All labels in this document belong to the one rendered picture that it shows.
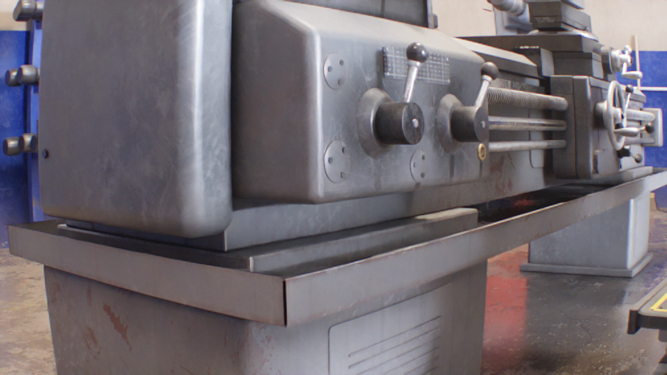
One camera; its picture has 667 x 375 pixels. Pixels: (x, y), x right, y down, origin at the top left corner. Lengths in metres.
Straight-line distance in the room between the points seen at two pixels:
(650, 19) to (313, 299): 5.49
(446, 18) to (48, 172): 5.94
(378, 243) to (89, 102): 0.55
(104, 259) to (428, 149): 0.56
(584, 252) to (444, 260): 2.07
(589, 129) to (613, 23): 4.29
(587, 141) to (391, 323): 0.97
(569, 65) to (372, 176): 1.19
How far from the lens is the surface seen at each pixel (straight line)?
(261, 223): 1.16
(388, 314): 1.32
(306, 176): 1.00
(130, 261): 1.19
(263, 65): 1.05
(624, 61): 2.25
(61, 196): 1.29
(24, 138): 4.12
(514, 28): 2.75
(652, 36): 6.25
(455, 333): 1.57
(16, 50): 4.53
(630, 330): 1.35
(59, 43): 1.31
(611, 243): 3.26
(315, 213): 1.26
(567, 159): 2.12
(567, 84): 2.11
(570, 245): 3.32
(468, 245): 1.35
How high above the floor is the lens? 0.65
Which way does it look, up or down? 4 degrees down
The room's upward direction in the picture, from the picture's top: 1 degrees counter-clockwise
